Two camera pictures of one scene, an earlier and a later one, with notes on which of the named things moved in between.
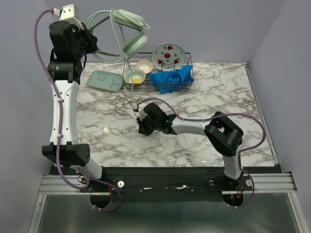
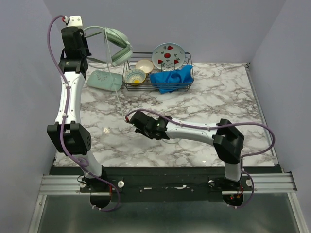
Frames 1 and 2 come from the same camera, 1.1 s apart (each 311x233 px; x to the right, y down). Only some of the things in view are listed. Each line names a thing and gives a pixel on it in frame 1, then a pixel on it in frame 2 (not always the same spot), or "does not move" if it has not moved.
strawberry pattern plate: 168,56 does not move
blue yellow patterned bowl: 134,76 does not move
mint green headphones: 133,25 to 123,56
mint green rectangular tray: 106,80 does not move
